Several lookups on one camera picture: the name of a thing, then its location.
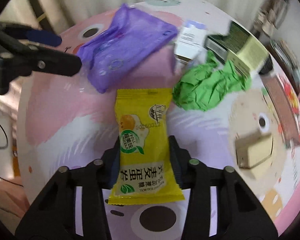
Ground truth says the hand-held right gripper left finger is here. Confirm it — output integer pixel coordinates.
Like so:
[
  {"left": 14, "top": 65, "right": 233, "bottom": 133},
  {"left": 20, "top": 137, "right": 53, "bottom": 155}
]
[{"left": 15, "top": 137, "right": 122, "bottom": 240}]

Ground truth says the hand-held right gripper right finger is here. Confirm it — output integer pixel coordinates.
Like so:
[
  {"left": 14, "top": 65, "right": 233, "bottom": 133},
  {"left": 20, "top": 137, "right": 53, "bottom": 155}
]
[{"left": 169, "top": 135, "right": 278, "bottom": 240}]

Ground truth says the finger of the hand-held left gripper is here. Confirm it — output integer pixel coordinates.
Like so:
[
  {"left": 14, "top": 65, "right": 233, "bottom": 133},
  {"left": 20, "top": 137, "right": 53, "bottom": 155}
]
[
  {"left": 0, "top": 34, "right": 82, "bottom": 77},
  {"left": 0, "top": 22, "right": 62, "bottom": 47}
]

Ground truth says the yellow snack packet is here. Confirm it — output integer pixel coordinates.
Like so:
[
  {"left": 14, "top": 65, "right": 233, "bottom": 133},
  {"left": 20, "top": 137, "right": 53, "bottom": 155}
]
[{"left": 107, "top": 89, "right": 185, "bottom": 205}]

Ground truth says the purple plastic bag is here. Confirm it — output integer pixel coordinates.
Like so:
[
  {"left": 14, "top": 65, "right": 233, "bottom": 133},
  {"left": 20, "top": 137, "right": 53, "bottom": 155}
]
[{"left": 76, "top": 3, "right": 178, "bottom": 94}]

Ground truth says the strawberry printed carton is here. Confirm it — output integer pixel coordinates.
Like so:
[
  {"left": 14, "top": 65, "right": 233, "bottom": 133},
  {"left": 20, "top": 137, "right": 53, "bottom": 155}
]
[{"left": 264, "top": 74, "right": 300, "bottom": 145}]

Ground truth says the cartoon printed tablecloth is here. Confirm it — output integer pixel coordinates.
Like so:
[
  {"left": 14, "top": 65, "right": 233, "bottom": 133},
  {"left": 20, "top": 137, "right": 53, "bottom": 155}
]
[{"left": 17, "top": 0, "right": 300, "bottom": 240}]

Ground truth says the green crumpled paper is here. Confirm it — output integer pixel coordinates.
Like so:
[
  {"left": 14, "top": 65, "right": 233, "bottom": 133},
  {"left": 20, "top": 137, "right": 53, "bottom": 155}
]
[{"left": 172, "top": 51, "right": 252, "bottom": 112}]

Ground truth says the small beige box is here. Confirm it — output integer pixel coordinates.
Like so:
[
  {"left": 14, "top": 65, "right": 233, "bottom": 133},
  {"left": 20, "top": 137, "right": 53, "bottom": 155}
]
[{"left": 234, "top": 132, "right": 274, "bottom": 169}]

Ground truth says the small white purple box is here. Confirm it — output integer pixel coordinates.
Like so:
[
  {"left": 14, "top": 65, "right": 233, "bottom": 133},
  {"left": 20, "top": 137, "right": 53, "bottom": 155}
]
[{"left": 174, "top": 20, "right": 207, "bottom": 64}]

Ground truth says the dark green carton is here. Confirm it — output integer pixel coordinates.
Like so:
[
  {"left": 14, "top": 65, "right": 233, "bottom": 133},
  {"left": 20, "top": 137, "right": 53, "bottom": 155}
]
[{"left": 205, "top": 20, "right": 273, "bottom": 78}]

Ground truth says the stack of books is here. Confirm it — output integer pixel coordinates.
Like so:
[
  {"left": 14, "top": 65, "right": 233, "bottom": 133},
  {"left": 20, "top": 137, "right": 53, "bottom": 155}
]
[{"left": 270, "top": 39, "right": 300, "bottom": 78}]

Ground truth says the white handbag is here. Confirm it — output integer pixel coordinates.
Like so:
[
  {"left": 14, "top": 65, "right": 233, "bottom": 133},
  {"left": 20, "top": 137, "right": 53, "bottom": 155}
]
[{"left": 257, "top": 10, "right": 282, "bottom": 34}]

